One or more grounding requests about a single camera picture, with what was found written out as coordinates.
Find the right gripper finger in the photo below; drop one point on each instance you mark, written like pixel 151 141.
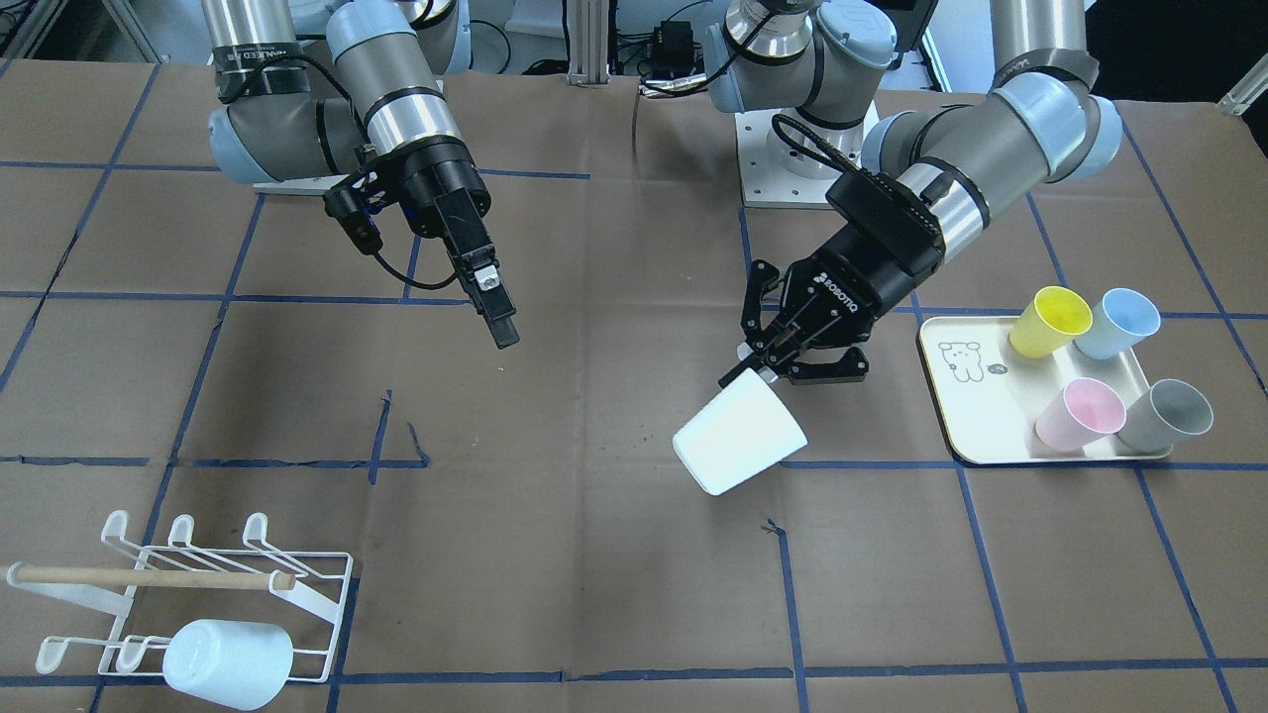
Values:
pixel 493 302

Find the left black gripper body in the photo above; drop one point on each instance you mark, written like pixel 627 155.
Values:
pixel 860 265

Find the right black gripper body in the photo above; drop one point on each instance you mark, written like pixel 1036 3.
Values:
pixel 443 187

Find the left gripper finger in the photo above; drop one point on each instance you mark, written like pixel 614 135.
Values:
pixel 851 367
pixel 757 361

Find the pale green plastic cup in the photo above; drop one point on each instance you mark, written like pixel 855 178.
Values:
pixel 741 431

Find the light blue plastic cup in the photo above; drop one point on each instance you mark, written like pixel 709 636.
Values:
pixel 242 665

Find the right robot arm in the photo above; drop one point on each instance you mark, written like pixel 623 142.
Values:
pixel 349 89

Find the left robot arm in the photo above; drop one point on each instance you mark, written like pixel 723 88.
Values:
pixel 926 185

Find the yellow plastic cup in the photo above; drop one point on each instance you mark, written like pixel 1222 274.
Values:
pixel 1054 318

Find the pink plastic cup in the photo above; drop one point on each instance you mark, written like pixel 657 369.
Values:
pixel 1084 411

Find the grey plastic cup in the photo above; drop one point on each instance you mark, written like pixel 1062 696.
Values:
pixel 1168 413

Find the cream plastic tray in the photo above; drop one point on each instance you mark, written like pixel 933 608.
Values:
pixel 989 396

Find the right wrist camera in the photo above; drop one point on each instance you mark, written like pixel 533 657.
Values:
pixel 345 205

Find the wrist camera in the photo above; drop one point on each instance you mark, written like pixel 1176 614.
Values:
pixel 892 216
pixel 345 205

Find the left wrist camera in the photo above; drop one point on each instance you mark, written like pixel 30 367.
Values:
pixel 892 216

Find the aluminium frame post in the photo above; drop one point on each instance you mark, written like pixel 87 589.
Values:
pixel 587 35

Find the white wire cup rack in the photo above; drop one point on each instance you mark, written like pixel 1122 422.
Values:
pixel 154 590

